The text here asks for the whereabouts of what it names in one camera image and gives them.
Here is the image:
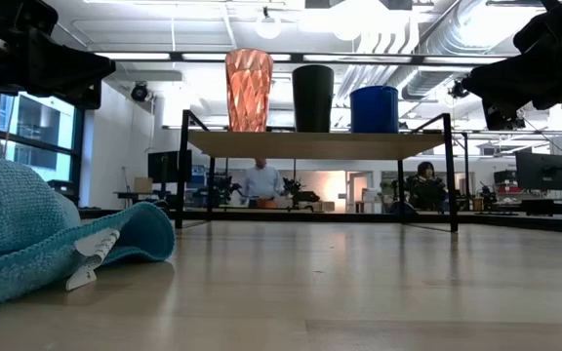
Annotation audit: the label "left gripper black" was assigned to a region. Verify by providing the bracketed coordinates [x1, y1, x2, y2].
[0, 0, 117, 111]

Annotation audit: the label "blue plastic mug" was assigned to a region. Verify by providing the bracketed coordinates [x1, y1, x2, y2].
[349, 85, 400, 135]

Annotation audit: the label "red faceted plastic tumbler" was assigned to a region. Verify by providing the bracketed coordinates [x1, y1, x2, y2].
[224, 47, 275, 133]

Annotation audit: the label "black cup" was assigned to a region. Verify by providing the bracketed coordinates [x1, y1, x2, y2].
[292, 64, 336, 134]

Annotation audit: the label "wooden shelf black metal legs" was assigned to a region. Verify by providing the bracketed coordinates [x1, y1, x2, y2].
[175, 109, 460, 233]

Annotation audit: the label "fluorescent ceiling light strip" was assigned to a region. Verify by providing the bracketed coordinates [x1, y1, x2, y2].
[181, 52, 292, 63]
[302, 53, 415, 64]
[96, 51, 172, 62]

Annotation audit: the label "black computer monitor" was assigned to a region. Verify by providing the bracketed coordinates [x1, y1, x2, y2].
[514, 151, 562, 192]
[147, 149, 193, 185]

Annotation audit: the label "person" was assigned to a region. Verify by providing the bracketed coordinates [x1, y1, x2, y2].
[238, 158, 287, 209]
[404, 161, 451, 212]

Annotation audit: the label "background desk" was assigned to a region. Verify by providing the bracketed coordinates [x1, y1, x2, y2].
[113, 189, 180, 209]

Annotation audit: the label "teal knitted cloth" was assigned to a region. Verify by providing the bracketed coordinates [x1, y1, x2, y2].
[0, 149, 177, 311]

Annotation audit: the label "round ceiling lamp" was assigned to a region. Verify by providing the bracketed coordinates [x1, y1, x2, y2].
[254, 6, 283, 41]

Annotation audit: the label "black ceiling camera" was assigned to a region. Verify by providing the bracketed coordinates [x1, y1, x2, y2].
[130, 81, 149, 103]
[448, 79, 468, 99]

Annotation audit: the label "silver ventilation duct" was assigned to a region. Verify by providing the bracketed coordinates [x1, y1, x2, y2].
[334, 0, 521, 109]

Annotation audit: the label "black aluminium table frame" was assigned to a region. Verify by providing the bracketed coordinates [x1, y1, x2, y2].
[78, 207, 562, 236]

